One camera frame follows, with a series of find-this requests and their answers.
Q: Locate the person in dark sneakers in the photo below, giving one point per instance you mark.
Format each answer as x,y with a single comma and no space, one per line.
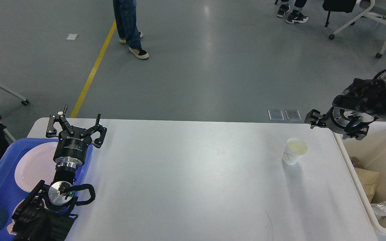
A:
296,15

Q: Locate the white office chair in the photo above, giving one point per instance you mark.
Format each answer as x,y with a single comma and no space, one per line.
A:
373,10

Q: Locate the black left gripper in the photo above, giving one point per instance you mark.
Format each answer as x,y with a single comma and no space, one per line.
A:
71,149

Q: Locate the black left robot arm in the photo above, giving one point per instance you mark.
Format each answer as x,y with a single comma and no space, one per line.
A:
45,214

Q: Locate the person in blue jeans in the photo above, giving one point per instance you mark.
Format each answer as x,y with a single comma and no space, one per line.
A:
125,17

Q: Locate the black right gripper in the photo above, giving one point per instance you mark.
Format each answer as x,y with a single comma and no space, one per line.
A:
349,123

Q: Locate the brown paper bag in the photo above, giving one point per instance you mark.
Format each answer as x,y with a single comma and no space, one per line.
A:
368,180

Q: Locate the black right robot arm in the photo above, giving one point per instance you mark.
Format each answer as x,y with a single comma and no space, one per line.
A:
360,104

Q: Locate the floor socket plate left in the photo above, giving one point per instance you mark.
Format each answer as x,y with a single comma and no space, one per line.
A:
276,115

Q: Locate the pink plate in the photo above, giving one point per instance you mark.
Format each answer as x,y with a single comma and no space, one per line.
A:
37,164

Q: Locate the floor socket plate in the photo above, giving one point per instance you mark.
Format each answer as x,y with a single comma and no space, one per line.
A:
293,115
276,115

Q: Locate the cream plastic bin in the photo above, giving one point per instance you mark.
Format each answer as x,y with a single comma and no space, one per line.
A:
371,151

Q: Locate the pink mug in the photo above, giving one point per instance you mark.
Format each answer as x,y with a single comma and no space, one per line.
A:
10,226

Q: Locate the grey trash in bin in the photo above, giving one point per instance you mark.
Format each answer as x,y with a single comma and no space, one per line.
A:
356,163

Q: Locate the floor socket plate right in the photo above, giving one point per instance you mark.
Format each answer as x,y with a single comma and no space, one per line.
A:
293,115

